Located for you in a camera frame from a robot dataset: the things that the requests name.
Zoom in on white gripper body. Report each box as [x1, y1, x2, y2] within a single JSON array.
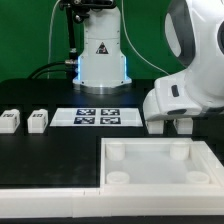
[[143, 74, 224, 122]]

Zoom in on white square tabletop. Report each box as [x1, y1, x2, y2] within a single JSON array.
[[100, 138, 224, 188]]

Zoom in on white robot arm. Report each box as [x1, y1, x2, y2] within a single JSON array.
[[74, 0, 224, 121]]

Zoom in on white tag sheet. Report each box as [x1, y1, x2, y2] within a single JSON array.
[[50, 108, 143, 127]]

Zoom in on white front fence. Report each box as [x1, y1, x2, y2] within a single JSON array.
[[0, 185, 224, 219]]

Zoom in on black cables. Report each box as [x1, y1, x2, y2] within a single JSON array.
[[27, 59, 80, 80]]

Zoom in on white cable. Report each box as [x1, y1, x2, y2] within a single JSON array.
[[46, 0, 64, 80]]

